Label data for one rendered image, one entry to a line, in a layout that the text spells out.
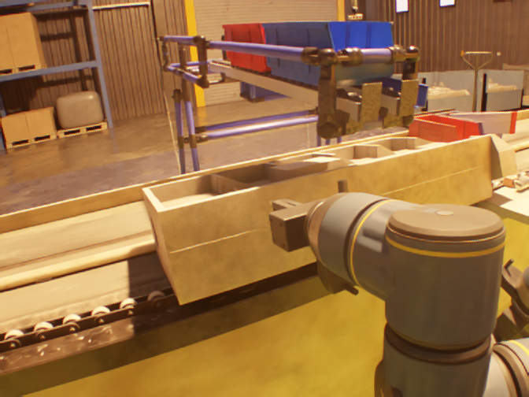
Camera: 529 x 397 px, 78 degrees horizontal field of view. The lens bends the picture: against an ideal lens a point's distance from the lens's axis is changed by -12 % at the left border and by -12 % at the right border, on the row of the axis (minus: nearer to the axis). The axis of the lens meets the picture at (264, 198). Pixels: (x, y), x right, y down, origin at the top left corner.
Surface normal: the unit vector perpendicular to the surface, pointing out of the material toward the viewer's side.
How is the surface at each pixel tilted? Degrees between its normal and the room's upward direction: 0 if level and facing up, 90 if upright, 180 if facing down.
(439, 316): 80
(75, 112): 89
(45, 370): 90
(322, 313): 90
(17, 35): 90
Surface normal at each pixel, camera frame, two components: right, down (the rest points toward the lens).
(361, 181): 0.40, 0.15
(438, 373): -0.39, 0.20
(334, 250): -0.92, 0.08
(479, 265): 0.11, 0.18
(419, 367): -0.66, 0.19
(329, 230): -0.88, -0.21
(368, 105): 0.42, 0.40
